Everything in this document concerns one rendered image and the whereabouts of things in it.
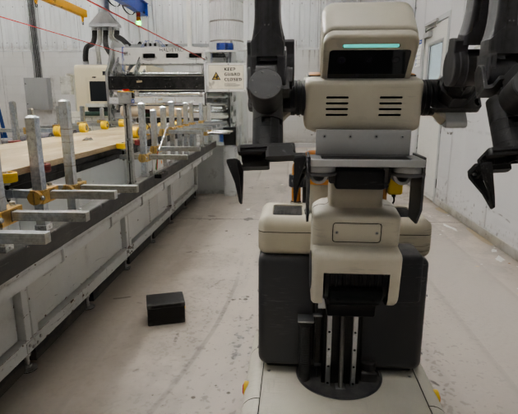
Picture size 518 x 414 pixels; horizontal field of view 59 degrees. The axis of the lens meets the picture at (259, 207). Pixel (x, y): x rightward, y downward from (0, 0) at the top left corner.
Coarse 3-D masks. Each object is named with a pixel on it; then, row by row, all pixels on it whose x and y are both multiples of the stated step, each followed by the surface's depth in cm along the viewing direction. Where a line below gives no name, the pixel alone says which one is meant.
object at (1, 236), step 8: (0, 232) 121; (8, 232) 121; (16, 232) 121; (24, 232) 121; (32, 232) 121; (40, 232) 121; (48, 232) 122; (0, 240) 121; (8, 240) 121; (16, 240) 121; (24, 240) 121; (32, 240) 120; (40, 240) 120; (48, 240) 122
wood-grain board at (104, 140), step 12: (84, 132) 397; (96, 132) 397; (108, 132) 397; (120, 132) 397; (12, 144) 291; (24, 144) 291; (48, 144) 291; (60, 144) 291; (84, 144) 291; (96, 144) 291; (108, 144) 291; (0, 156) 226; (12, 156) 226; (24, 156) 226; (48, 156) 226; (60, 156) 226; (84, 156) 246; (12, 168) 185; (24, 168) 190
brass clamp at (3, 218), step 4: (8, 208) 146; (12, 208) 147; (16, 208) 149; (20, 208) 151; (0, 212) 141; (4, 212) 142; (8, 212) 144; (0, 216) 141; (4, 216) 142; (8, 216) 144; (0, 220) 140; (4, 220) 142; (8, 220) 144; (0, 224) 141; (4, 224) 142; (8, 224) 144
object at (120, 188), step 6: (60, 186) 195; (84, 186) 194; (90, 186) 194; (96, 186) 194; (102, 186) 194; (108, 186) 194; (114, 186) 194; (120, 186) 194; (126, 186) 193; (132, 186) 193; (138, 186) 196; (120, 192) 194; (126, 192) 194; (132, 192) 194
